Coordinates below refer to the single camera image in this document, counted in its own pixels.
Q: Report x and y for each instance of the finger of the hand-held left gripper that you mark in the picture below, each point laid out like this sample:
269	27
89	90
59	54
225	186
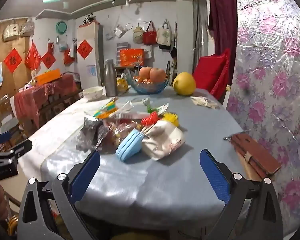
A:
17	150
1	139

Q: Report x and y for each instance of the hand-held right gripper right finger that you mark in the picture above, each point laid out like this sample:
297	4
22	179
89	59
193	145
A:
213	177

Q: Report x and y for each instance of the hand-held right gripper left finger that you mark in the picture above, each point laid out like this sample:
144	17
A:
86	175

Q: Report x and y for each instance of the silver foil wrapper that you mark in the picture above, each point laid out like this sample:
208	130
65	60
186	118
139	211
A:
90	130

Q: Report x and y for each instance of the clear candy wrapper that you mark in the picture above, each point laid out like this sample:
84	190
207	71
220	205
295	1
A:
117	132

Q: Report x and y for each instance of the blue ribbed case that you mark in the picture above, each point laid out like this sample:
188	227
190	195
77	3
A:
130	145

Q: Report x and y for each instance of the white paper bag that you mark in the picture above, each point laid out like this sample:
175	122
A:
162	140

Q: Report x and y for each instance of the yellow green striped packet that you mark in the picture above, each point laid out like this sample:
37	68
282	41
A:
106	110

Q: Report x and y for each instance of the wooden chair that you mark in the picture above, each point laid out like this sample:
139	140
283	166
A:
5	115

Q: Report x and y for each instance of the white tasselled tablecloth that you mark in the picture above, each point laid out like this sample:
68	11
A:
52	135

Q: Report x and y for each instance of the brown leather phone case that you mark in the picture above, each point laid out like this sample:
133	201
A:
255	155

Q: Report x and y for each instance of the table with red cover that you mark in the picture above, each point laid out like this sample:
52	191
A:
45	95

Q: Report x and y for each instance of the grey blue tablecloth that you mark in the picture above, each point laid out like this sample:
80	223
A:
152	192

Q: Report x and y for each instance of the long white carton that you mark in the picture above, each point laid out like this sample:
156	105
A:
130	115

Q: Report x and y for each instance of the crumpled white paper wrappers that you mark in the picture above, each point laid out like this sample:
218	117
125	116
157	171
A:
205	102

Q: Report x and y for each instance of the orange cardboard box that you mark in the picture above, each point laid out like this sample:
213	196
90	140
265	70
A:
48	77

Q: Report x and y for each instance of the white ceramic bowl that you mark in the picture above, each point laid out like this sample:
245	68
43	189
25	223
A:
93	93

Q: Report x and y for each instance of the white tissue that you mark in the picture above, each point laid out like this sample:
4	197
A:
130	105

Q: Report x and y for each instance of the green snack wrapper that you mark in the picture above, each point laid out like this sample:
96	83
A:
162	108

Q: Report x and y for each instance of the red plastic bag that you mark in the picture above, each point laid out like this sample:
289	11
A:
32	57

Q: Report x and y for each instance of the yellow plastic bag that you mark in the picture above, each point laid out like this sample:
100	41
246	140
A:
122	85

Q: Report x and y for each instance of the yellow pomelo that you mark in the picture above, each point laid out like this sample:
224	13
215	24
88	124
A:
184	83

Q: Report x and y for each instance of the stainless steel bottle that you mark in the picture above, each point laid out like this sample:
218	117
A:
110	78

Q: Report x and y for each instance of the red cushion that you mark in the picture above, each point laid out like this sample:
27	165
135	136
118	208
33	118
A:
210	75

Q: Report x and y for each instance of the blue glass fruit bowl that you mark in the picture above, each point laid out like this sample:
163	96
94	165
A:
150	88

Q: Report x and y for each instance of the white refrigerator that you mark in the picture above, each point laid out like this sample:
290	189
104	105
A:
90	67

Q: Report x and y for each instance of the woven straw bag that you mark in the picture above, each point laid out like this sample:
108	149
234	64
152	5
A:
11	31
27	27

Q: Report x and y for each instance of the floral plastic sheet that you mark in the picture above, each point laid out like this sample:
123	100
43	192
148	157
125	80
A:
270	80

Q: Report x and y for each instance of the large red apple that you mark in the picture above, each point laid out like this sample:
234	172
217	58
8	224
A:
158	74
145	73

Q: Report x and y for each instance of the red diamond paper on refrigerator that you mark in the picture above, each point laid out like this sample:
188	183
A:
83	49

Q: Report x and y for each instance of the orange gift box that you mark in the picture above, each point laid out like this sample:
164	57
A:
131	57

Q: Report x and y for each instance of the white shelf rack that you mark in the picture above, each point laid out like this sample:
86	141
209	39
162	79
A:
122	45

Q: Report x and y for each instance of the white plastic hanging bag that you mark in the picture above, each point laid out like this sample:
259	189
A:
118	31

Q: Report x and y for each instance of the black and white plush toy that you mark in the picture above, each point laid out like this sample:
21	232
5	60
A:
88	18

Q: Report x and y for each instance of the beige hanging bag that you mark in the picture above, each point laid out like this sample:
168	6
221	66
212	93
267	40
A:
138	33

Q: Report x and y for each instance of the cream tote bag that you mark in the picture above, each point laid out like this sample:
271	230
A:
164	35

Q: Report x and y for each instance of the red tote bag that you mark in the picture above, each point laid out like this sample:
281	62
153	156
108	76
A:
150	35

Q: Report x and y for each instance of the maroon curtain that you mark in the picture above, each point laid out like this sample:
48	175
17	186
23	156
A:
222	17

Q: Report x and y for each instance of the brown wall board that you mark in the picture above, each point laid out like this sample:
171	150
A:
7	90

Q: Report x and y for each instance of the red diamond wall paper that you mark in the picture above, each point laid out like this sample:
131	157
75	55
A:
48	59
13	60

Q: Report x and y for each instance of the teal wall plate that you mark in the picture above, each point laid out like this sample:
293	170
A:
60	27

